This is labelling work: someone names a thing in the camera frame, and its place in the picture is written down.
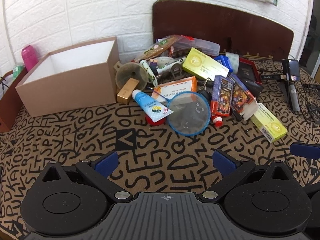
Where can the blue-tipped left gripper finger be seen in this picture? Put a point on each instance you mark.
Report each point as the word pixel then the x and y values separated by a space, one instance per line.
pixel 97 173

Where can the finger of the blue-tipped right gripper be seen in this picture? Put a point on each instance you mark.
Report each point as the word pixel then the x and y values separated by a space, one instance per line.
pixel 234 173

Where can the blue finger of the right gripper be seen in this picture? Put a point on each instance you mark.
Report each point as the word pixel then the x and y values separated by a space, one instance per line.
pixel 309 151

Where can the yellow green medicine box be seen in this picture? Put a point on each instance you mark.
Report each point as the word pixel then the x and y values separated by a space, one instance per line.
pixel 268 124
pixel 203 66

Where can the red tape roll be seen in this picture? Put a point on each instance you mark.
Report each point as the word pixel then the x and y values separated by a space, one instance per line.
pixel 152 123

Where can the blue red card box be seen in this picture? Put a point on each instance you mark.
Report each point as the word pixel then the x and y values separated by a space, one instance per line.
pixel 221 96
pixel 243 101

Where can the blue white toothpaste tube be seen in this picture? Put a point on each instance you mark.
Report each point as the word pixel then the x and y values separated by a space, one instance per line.
pixel 154 109

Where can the letter patterned tablecloth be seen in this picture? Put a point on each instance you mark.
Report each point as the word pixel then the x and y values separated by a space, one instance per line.
pixel 150 158

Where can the red white bottle cap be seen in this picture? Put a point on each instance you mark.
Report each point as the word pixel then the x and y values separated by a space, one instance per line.
pixel 217 120

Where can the open blue red card box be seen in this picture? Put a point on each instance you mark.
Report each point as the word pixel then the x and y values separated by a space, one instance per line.
pixel 243 101

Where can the gold small box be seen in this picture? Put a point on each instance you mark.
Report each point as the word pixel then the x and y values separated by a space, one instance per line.
pixel 125 94

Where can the black pouch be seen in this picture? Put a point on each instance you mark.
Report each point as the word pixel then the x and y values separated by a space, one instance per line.
pixel 255 88

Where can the brown cardboard box white inside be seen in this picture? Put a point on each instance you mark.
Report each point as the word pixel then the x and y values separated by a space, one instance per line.
pixel 78 76

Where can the red framed dark box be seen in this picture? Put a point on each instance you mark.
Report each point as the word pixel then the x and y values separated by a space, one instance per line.
pixel 247 69

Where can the orange white medicine box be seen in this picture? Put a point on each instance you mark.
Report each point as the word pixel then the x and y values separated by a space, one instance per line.
pixel 170 89

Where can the olive plastic funnel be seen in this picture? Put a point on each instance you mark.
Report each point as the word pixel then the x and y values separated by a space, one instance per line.
pixel 130 70

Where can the dark red shoe box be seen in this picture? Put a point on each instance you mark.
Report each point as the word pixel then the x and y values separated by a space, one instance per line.
pixel 10 100

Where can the blue plastic object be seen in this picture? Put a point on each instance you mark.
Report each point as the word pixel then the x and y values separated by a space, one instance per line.
pixel 224 60

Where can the brown hair claw clip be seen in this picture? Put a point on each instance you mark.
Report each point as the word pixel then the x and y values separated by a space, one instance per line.
pixel 176 73

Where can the clear plastic container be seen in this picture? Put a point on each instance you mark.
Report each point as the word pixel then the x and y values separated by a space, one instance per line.
pixel 207 47

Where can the pink thermos bottle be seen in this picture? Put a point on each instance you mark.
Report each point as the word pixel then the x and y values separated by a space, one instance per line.
pixel 29 57

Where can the dark brown wooden board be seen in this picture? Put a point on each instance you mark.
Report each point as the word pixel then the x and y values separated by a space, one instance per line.
pixel 234 30

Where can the chopsticks packet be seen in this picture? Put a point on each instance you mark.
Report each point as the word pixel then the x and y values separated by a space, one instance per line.
pixel 158 48

